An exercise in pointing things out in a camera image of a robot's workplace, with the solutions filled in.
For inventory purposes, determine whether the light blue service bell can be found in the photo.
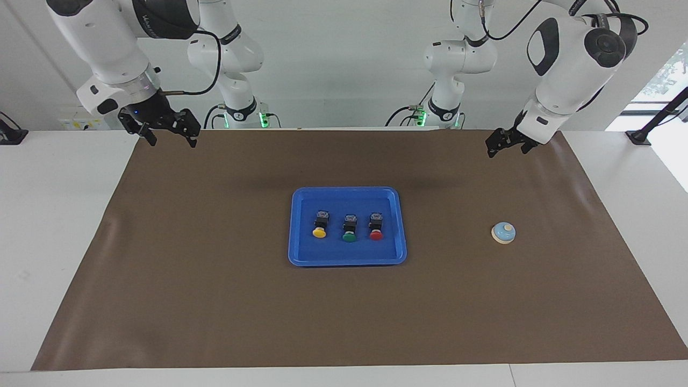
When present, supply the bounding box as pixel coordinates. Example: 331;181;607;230
491;221;517;244

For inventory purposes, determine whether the blue plastic tray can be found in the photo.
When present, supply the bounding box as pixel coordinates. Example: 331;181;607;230
288;187;407;267

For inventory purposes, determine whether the black clamp stand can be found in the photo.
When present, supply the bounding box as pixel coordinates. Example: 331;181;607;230
625;86;688;146

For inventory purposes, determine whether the brown table mat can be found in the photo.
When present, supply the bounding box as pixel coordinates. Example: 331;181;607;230
31;129;688;371

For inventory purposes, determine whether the white wall socket box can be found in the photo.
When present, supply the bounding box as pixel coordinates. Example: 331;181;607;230
58;104;111;131

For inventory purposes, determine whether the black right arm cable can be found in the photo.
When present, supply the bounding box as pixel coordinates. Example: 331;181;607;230
156;30;222;96

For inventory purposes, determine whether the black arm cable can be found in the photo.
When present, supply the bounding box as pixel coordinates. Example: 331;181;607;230
156;30;222;96
450;0;648;41

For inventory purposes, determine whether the black left base cable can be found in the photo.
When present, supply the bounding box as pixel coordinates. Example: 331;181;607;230
385;81;436;128

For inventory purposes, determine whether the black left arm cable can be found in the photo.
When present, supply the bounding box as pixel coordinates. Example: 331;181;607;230
450;0;648;41

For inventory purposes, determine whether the black desk mount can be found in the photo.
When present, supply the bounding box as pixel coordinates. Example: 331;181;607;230
0;111;28;146

